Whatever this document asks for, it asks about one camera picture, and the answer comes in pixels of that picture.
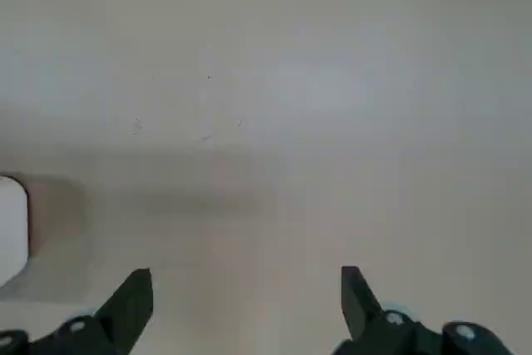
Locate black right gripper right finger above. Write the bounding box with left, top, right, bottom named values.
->
left=334, top=265, right=516, bottom=355

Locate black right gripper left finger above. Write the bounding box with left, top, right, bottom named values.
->
left=0, top=268, right=154, bottom=355

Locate white lid with grey clasps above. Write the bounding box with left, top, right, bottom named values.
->
left=0, top=175, right=29, bottom=288

